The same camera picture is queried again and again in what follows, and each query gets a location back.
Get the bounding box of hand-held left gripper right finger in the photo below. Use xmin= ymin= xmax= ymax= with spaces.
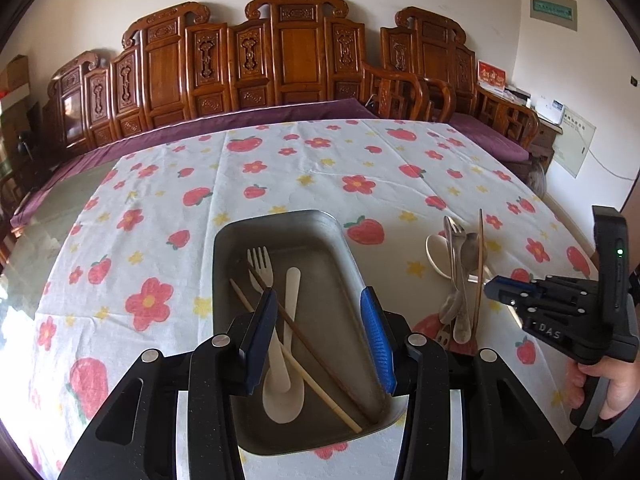
xmin=360 ymin=286 xmax=586 ymax=480

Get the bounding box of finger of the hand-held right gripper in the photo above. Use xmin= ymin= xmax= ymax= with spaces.
xmin=500 ymin=294 xmax=541 ymax=328
xmin=482 ymin=275 xmax=543 ymax=297

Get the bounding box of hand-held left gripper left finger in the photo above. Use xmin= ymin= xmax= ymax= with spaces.
xmin=57 ymin=287 xmax=278 ymax=480

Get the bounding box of dark wooden chopstick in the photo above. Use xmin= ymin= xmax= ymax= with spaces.
xmin=246 ymin=259 xmax=379 ymax=422

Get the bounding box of brown wooden chopstick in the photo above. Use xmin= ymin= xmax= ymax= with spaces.
xmin=471 ymin=208 xmax=485 ymax=343

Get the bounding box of white plastic spoon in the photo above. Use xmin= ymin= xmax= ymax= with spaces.
xmin=262 ymin=266 xmax=305 ymax=423

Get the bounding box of white ceramic spoon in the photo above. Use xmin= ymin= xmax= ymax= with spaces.
xmin=425 ymin=232 xmax=463 ymax=281

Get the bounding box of white plastic fork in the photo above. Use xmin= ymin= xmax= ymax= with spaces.
xmin=246 ymin=246 xmax=278 ymax=296

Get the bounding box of light wooden chopstick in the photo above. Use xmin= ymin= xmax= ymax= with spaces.
xmin=229 ymin=279 xmax=363 ymax=434

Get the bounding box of metal tray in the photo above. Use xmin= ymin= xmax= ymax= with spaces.
xmin=212 ymin=209 xmax=413 ymax=457

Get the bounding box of person's right forearm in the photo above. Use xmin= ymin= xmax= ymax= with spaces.
xmin=565 ymin=400 xmax=640 ymax=480

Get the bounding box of person's right hand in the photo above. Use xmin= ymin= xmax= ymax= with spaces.
xmin=566 ymin=360 xmax=638 ymax=418

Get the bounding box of grey crumpled bag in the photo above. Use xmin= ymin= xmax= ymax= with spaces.
xmin=525 ymin=157 xmax=551 ymax=196

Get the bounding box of purple armchair cushion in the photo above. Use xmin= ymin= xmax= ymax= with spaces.
xmin=450 ymin=112 xmax=531 ymax=163

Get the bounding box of strawberry print tablecloth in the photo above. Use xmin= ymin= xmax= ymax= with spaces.
xmin=27 ymin=119 xmax=601 ymax=480

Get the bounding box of white desk telephone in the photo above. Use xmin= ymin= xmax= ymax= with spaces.
xmin=532 ymin=95 xmax=568 ymax=126

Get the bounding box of red greeting card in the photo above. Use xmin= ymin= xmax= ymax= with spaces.
xmin=477 ymin=61 xmax=507 ymax=92

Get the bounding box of long purple sofa cushion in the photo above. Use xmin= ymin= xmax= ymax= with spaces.
xmin=10 ymin=98 xmax=381 ymax=231

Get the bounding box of carved wooden armchair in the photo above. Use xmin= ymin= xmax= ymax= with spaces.
xmin=380 ymin=6 xmax=541 ymax=181

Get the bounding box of carved wooden sofa bench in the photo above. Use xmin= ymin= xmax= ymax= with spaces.
xmin=45 ymin=0 xmax=431 ymax=161

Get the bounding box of white flat box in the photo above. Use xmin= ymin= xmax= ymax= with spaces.
xmin=0 ymin=87 xmax=33 ymax=111

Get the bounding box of brown cardboard box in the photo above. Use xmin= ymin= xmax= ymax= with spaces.
xmin=0 ymin=54 xmax=30 ymax=92

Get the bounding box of white wall cable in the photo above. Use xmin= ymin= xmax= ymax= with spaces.
xmin=585 ymin=147 xmax=636 ymax=181

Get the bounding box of cream wall cover panel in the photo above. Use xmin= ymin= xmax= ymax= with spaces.
xmin=550 ymin=110 xmax=597 ymax=179

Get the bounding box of wall electrical panel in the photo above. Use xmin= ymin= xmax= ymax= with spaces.
xmin=529 ymin=0 xmax=577 ymax=31

